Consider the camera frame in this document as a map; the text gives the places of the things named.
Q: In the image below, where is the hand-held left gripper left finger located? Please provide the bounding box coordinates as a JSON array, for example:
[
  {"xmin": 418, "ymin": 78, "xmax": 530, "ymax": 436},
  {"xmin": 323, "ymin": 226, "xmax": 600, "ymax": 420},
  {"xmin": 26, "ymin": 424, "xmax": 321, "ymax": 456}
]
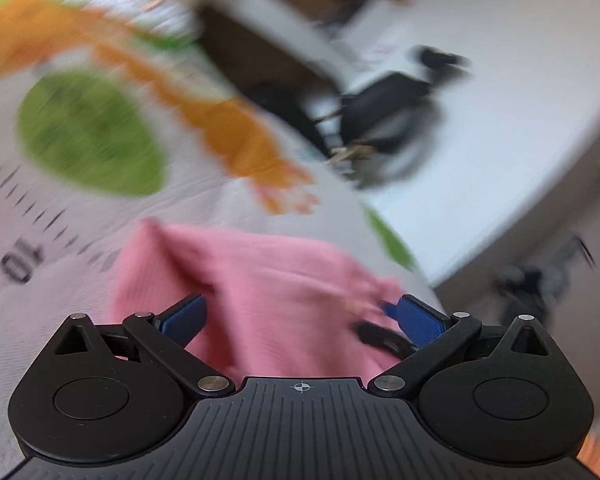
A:
[{"xmin": 54, "ymin": 294, "xmax": 236, "ymax": 397}]

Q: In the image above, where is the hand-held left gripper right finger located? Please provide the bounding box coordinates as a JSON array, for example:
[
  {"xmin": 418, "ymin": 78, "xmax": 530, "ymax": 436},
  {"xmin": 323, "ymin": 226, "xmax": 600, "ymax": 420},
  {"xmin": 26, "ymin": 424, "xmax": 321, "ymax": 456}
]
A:
[{"xmin": 370, "ymin": 295, "xmax": 552, "ymax": 398}]

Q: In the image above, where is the pink ribbed garment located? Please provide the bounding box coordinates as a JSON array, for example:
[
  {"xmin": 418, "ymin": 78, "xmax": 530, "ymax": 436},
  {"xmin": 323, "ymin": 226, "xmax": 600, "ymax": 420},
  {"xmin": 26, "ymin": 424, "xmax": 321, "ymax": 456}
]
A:
[{"xmin": 109, "ymin": 217, "xmax": 448, "ymax": 378}]

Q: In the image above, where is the grey fuzzy object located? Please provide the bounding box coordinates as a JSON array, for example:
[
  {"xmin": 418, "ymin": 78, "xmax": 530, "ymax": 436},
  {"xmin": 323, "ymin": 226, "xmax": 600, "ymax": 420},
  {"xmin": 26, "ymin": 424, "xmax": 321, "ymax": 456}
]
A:
[{"xmin": 494, "ymin": 236, "xmax": 600, "ymax": 313}]

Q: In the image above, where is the printed play mat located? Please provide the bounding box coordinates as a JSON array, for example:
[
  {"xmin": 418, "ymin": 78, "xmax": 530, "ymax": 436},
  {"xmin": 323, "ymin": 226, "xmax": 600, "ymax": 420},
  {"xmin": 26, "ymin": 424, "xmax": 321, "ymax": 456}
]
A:
[{"xmin": 0, "ymin": 0, "xmax": 448, "ymax": 466}]

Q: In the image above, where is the black office chair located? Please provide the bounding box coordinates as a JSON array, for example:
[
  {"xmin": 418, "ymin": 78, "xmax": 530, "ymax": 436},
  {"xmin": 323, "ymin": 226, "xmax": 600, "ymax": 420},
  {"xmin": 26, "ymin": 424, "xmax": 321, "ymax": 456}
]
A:
[{"xmin": 247, "ymin": 44, "xmax": 475, "ymax": 192}]

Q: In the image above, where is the white desk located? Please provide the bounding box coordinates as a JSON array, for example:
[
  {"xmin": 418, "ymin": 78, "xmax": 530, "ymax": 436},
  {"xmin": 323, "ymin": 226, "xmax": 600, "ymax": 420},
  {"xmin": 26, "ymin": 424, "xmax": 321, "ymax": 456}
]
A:
[{"xmin": 197, "ymin": 0, "xmax": 381, "ymax": 96}]

